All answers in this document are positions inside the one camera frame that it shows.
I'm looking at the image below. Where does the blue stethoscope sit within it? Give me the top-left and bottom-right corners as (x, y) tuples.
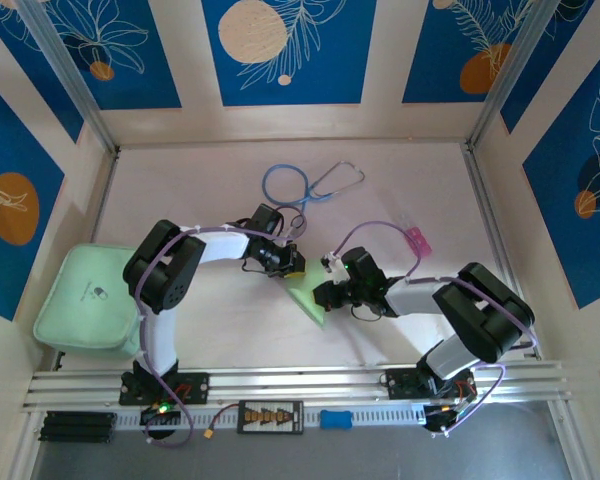
(262, 160), (366, 229)

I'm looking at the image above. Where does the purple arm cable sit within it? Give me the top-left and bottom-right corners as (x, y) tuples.
(334, 221), (539, 434)
(135, 205), (307, 452)

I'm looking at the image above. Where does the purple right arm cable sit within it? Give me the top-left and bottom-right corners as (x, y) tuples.
(334, 221), (539, 434)

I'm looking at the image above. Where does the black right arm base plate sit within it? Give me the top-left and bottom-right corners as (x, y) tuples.
(387, 368), (476, 401)

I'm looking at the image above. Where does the wire with yellow connector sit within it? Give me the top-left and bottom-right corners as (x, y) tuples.
(202, 404), (241, 442)

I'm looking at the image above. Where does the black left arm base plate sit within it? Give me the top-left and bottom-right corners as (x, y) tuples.
(118, 372), (211, 406)

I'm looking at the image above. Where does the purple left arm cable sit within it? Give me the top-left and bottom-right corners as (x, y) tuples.
(135, 205), (307, 452)

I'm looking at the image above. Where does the circuit board with green light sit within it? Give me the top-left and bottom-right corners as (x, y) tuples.
(139, 402), (182, 427)

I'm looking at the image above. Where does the light green cloth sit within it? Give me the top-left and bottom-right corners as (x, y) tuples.
(284, 255), (341, 331)

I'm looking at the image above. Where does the circuit board with coloured wires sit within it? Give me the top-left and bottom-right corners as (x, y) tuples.
(422, 398), (481, 437)

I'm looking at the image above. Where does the aluminium mounting rail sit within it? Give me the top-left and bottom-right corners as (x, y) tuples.
(22, 363), (574, 412)

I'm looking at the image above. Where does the blue bone-shaped clip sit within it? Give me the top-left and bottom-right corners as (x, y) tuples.
(319, 409), (354, 430)

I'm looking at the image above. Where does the aluminium frame post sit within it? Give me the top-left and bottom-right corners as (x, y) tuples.
(14, 0), (120, 155)
(465, 0), (567, 154)

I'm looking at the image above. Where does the pink clear plastic case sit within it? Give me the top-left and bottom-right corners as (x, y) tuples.
(394, 211), (434, 259)

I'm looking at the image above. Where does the aluminium table side rail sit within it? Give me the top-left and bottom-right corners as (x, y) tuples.
(463, 142), (540, 361)
(84, 149), (121, 249)

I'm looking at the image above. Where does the mint green zip pouch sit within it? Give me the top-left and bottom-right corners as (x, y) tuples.
(32, 243), (149, 360)

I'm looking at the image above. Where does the white slotted cable duct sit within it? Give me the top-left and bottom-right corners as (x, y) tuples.
(114, 403), (426, 431)

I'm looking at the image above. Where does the black power distribution board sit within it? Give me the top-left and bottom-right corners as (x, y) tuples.
(237, 400), (305, 434)

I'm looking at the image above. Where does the black ribbed block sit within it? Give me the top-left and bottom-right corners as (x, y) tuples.
(38, 410), (117, 444)

